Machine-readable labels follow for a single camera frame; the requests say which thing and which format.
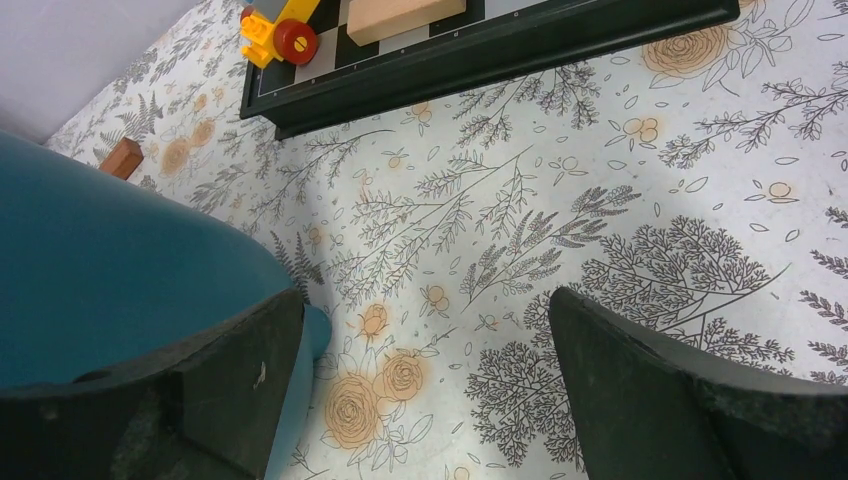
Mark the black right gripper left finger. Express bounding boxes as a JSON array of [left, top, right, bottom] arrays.
[[1, 289, 305, 479]]

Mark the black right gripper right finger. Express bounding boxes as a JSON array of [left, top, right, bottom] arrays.
[[549, 287, 847, 479]]

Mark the teal plastic trash bin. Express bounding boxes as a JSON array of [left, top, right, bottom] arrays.
[[1, 133, 331, 479]]

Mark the brown wooden block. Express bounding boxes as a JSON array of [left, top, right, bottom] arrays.
[[99, 137, 144, 180]]

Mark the black chess board box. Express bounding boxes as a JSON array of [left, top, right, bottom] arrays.
[[240, 0, 740, 139]]

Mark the colourful toy block vehicle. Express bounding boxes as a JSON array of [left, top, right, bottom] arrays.
[[240, 0, 320, 69]]

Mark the light wooden block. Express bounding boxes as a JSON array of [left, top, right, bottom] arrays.
[[346, 0, 467, 46]]

